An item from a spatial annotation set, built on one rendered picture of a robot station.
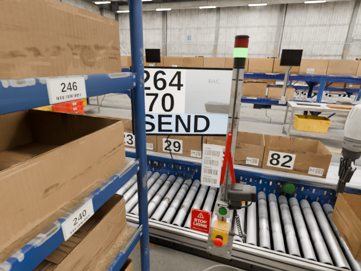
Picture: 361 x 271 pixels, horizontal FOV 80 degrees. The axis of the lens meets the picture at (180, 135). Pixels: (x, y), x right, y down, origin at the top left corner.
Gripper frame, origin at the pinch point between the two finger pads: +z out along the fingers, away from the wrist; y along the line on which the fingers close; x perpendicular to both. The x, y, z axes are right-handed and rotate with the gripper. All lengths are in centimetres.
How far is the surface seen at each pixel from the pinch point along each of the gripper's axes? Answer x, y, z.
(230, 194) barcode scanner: -52, 37, -7
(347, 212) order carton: 3.4, 5.7, 11.0
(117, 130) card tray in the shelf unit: -76, 76, -43
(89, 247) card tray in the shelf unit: -77, 88, -21
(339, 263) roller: -2.8, 25.0, 25.2
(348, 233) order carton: 3.7, 11.8, 18.3
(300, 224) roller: -14.6, 4.2, 24.6
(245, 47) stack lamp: -53, 30, -63
